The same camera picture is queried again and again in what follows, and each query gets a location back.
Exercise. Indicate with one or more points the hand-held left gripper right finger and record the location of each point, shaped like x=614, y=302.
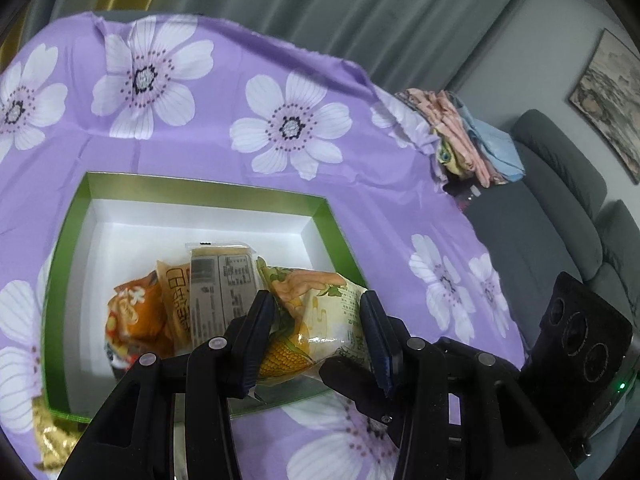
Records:
x=380, y=355

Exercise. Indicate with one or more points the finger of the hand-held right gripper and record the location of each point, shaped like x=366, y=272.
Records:
x=350, y=382

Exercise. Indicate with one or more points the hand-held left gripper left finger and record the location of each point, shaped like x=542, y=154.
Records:
x=260, y=340

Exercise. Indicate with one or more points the yellow green corn snack packet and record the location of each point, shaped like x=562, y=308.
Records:
x=315, y=310

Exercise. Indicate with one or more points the pale snack packet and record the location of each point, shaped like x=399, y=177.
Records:
x=220, y=280

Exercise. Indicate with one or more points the orange rice cracker packet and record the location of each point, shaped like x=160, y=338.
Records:
x=177, y=300

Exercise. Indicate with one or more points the orange panda snack packet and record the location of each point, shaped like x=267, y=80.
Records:
x=140, y=320

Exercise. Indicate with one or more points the green cardboard box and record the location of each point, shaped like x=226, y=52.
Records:
x=200, y=187

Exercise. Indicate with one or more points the gold ingot-shaped snack packet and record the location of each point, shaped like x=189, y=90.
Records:
x=52, y=435

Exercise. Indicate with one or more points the grey sofa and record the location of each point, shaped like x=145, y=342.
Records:
x=540, y=200

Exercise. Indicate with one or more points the purple floral bedsheet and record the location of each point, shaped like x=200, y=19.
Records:
x=375, y=200

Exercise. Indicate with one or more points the light blue folded cloth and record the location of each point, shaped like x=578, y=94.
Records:
x=500, y=150

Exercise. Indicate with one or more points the yellow patterned folded cloth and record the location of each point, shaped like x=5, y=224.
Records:
x=447, y=157

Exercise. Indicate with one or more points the pile of folded clothes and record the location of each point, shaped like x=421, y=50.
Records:
x=450, y=125

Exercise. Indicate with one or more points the grey curtain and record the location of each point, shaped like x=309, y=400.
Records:
x=300, y=0

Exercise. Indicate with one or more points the framed wall picture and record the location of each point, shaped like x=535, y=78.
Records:
x=615, y=95

